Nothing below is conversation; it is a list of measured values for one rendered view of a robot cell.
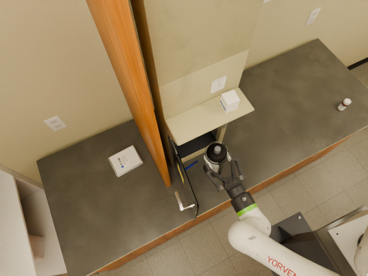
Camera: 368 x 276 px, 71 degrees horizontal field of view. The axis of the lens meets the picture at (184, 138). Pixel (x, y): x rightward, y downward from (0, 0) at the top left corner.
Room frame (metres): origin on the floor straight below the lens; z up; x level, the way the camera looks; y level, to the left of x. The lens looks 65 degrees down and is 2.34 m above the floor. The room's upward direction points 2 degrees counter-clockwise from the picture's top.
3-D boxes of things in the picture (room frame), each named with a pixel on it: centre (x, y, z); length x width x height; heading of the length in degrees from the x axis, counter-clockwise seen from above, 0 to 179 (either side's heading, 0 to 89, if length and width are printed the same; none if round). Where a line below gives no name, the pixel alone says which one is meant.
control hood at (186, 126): (0.47, -0.10, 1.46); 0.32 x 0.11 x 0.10; 115
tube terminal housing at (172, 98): (0.64, -0.02, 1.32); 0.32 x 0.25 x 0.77; 115
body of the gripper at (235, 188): (0.27, -0.21, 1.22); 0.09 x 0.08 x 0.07; 24
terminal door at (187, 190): (0.30, 0.01, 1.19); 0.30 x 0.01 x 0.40; 18
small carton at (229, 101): (0.51, -0.17, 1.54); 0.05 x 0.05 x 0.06; 20
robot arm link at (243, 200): (0.20, -0.24, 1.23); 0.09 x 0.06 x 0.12; 114
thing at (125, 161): (0.50, 0.34, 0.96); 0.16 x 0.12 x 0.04; 119
